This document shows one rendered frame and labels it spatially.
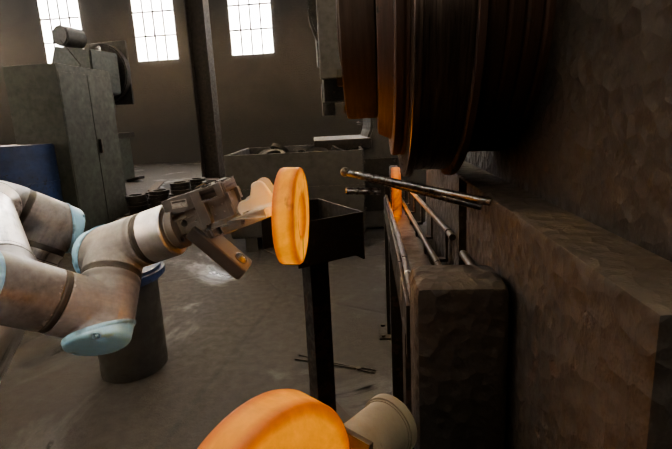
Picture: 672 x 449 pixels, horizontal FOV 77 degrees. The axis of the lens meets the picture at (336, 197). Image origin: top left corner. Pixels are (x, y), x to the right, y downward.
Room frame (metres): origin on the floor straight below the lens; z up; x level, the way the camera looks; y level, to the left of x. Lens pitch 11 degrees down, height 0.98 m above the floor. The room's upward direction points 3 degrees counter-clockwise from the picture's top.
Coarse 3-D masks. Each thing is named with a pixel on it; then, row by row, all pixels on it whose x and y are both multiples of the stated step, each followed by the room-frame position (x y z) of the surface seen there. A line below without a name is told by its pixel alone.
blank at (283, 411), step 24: (240, 408) 0.26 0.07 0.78; (264, 408) 0.26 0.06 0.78; (288, 408) 0.26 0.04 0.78; (312, 408) 0.27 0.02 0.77; (216, 432) 0.24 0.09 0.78; (240, 432) 0.24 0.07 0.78; (264, 432) 0.24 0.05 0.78; (288, 432) 0.26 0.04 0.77; (312, 432) 0.27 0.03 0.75; (336, 432) 0.29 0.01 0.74
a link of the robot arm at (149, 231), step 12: (144, 216) 0.67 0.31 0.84; (156, 216) 0.66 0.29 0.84; (144, 228) 0.66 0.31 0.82; (156, 228) 0.65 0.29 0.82; (144, 240) 0.65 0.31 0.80; (156, 240) 0.65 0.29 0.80; (168, 240) 0.66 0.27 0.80; (144, 252) 0.65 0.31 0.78; (156, 252) 0.66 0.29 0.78; (168, 252) 0.66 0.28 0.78; (180, 252) 0.68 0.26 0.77
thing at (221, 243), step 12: (192, 228) 0.67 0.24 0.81; (192, 240) 0.67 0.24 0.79; (204, 240) 0.67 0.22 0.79; (216, 240) 0.68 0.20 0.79; (204, 252) 0.67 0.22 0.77; (216, 252) 0.67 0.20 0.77; (228, 252) 0.68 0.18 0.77; (240, 252) 0.70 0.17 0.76; (228, 264) 0.67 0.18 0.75; (240, 264) 0.67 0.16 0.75; (240, 276) 0.67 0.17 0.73
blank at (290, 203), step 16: (288, 176) 0.64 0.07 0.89; (304, 176) 0.71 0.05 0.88; (288, 192) 0.61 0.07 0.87; (304, 192) 0.70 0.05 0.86; (272, 208) 0.60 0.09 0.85; (288, 208) 0.60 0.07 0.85; (304, 208) 0.71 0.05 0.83; (272, 224) 0.60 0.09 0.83; (288, 224) 0.60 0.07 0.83; (304, 224) 0.70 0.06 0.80; (288, 240) 0.60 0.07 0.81; (304, 240) 0.68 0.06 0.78; (288, 256) 0.61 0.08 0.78; (304, 256) 0.68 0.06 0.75
